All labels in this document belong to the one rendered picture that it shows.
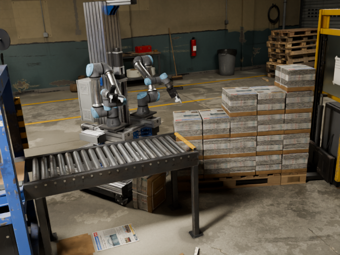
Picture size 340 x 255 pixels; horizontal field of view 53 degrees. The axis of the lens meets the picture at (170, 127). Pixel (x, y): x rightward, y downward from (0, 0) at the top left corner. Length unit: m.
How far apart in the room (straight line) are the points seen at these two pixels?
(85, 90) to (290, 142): 2.29
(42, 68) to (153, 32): 3.20
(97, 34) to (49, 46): 6.12
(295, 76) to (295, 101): 0.26
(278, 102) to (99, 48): 1.92
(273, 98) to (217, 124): 0.63
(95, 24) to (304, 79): 2.19
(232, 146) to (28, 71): 7.05
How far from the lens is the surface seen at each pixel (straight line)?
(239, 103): 3.61
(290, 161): 4.01
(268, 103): 3.70
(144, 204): 3.54
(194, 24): 10.70
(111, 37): 3.68
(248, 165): 3.87
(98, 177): 2.63
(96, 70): 3.36
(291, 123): 3.85
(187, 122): 3.55
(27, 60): 9.76
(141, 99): 3.84
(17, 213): 2.48
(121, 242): 3.19
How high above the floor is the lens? 1.89
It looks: 18 degrees down
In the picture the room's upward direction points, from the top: 3 degrees counter-clockwise
